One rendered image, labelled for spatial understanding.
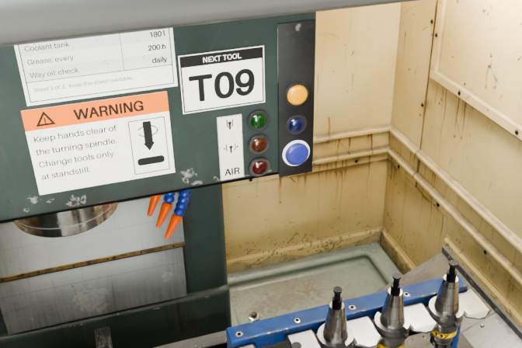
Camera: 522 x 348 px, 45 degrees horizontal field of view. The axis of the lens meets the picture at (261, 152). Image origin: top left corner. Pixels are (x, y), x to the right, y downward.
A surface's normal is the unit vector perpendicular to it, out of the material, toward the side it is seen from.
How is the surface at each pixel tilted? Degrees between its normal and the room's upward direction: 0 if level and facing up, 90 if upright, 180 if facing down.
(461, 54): 90
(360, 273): 0
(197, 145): 90
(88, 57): 90
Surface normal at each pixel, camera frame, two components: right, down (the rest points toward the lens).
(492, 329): -0.40, -0.73
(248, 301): -0.02, -0.88
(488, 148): -0.96, 0.16
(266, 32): 0.29, 0.46
